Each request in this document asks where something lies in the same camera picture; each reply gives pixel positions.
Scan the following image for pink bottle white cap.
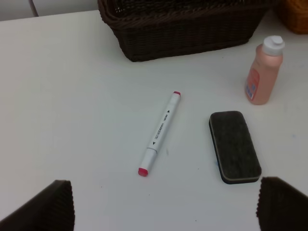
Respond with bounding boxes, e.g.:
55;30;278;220
245;36;285;105

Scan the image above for orange wicker basket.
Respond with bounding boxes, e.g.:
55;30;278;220
275;0;308;35

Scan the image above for dark brown wicker basket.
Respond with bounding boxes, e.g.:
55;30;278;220
98;0;278;62

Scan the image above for white marker red caps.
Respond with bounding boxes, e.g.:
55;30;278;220
138;91;181;177

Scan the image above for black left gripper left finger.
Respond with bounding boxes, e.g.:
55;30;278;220
0;180;75;231

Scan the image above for black felt board eraser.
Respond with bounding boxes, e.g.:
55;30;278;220
209;111;262;184

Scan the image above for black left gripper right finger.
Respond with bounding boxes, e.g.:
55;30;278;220
256;177;308;231

